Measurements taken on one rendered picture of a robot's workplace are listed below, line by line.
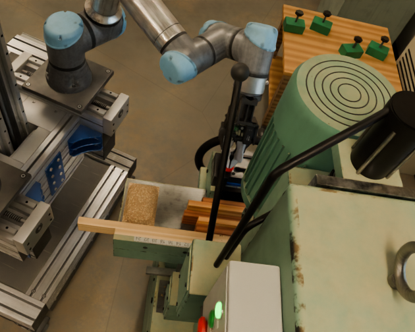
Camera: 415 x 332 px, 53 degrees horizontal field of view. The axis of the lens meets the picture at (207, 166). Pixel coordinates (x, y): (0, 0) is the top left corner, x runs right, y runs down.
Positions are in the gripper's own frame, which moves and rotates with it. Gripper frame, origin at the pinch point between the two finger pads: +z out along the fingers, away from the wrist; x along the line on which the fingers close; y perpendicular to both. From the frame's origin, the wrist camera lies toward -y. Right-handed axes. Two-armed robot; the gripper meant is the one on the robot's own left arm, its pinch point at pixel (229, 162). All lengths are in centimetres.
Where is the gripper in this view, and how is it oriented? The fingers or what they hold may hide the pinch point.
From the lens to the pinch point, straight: 108.9
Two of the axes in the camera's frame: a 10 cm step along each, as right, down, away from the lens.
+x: 9.8, 1.5, 1.2
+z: -1.8, 8.8, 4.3
